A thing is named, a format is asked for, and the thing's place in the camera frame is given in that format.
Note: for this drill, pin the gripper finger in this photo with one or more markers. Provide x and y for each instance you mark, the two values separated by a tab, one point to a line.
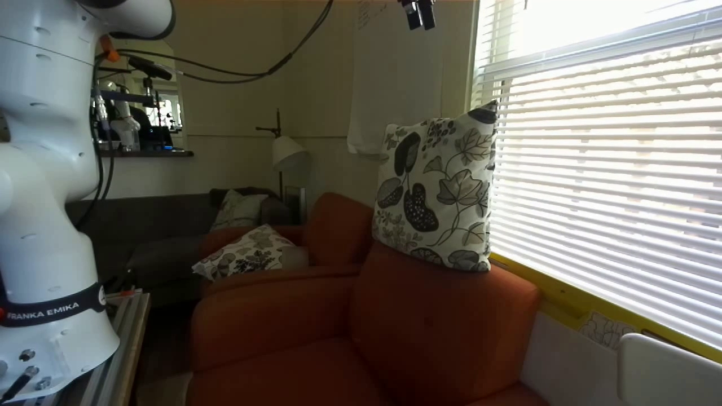
413	16
427	14

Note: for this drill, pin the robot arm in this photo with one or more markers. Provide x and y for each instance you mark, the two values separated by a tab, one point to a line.
45	186

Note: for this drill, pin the large leaf print pillow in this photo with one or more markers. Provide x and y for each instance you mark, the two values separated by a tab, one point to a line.
437	186

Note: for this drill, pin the small leaf print pillow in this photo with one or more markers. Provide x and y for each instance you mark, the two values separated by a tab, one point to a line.
240	211

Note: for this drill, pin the flat leaf print pillow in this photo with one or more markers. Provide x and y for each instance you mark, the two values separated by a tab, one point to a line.
248	255

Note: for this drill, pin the orange sofa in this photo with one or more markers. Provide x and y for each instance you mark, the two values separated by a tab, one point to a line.
395	332

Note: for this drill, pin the grey sofa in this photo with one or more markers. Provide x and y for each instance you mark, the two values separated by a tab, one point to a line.
152	225

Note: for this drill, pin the leaf print cushion behind sofa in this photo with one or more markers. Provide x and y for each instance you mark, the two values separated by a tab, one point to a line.
606	330

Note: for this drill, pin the floor lamp with white shade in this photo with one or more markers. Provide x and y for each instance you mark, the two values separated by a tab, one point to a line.
287	151

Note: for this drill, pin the orange armchair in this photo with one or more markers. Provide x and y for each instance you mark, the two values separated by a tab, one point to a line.
338	231

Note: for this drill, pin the window with white blinds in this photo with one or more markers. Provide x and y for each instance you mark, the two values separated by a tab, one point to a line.
609	169

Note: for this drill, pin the clear plastic bottle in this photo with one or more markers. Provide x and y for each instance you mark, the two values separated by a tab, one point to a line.
126	132

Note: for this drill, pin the white plastic board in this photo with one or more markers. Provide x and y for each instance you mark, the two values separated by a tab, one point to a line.
671	375

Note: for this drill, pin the white sheet on wall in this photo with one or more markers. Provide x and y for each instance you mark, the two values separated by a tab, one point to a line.
395	84

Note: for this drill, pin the camera on mount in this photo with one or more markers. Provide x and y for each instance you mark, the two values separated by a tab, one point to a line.
149	67

